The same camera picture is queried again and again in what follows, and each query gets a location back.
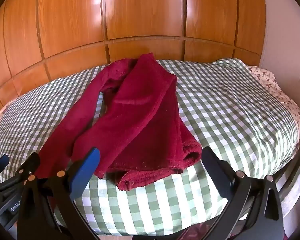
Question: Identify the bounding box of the green checkered bed sheet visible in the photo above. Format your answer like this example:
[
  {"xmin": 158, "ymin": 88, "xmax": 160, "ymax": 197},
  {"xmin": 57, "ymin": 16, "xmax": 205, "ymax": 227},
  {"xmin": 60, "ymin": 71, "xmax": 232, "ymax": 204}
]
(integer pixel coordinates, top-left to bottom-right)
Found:
[{"xmin": 0, "ymin": 58, "xmax": 300, "ymax": 237}]

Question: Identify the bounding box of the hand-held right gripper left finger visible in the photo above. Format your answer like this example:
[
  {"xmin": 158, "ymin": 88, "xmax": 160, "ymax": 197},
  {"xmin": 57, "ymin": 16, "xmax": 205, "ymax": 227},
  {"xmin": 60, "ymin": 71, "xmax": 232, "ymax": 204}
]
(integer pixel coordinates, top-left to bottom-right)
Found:
[{"xmin": 17, "ymin": 148, "xmax": 102, "ymax": 240}]

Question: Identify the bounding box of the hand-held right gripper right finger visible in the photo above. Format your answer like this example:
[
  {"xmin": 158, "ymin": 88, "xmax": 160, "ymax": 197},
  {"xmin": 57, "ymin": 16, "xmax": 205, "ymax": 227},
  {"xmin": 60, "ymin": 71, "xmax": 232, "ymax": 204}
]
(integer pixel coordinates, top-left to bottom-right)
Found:
[{"xmin": 201, "ymin": 146, "xmax": 284, "ymax": 240}]

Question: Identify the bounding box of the white mattress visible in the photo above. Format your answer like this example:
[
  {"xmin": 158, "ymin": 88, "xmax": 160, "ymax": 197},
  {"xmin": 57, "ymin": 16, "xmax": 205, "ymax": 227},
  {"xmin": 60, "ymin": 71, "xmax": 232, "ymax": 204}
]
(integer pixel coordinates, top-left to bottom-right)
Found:
[{"xmin": 275, "ymin": 142, "xmax": 300, "ymax": 220}]

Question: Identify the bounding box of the dark red sweater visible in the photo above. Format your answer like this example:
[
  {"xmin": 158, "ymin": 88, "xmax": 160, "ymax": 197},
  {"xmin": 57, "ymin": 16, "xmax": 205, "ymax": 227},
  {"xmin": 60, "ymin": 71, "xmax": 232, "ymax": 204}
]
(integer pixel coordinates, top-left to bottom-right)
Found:
[{"xmin": 36, "ymin": 52, "xmax": 203, "ymax": 192}]

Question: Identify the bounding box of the wooden panelled headboard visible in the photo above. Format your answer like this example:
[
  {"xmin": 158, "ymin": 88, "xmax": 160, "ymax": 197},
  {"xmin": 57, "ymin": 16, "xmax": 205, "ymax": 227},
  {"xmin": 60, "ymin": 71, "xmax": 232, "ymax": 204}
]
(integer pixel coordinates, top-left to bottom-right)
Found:
[{"xmin": 0, "ymin": 0, "xmax": 267, "ymax": 120}]

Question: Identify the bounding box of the floral bed sheet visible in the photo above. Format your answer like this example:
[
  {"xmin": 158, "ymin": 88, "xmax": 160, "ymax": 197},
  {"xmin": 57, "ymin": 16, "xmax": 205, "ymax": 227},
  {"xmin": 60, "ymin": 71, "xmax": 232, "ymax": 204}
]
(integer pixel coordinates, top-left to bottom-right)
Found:
[{"xmin": 247, "ymin": 66, "xmax": 300, "ymax": 140}]

